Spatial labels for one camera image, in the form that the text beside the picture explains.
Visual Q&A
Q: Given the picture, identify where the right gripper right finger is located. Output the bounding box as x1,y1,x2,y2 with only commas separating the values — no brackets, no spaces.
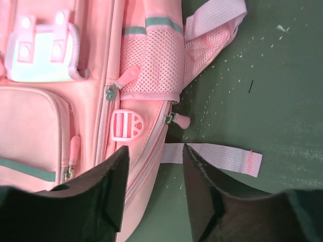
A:
183,145,322,241

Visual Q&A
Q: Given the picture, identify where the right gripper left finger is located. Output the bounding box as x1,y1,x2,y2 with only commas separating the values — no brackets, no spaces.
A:
1,146,129,241

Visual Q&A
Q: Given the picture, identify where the pink student backpack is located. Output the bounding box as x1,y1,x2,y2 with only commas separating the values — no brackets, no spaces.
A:
1,1,247,241

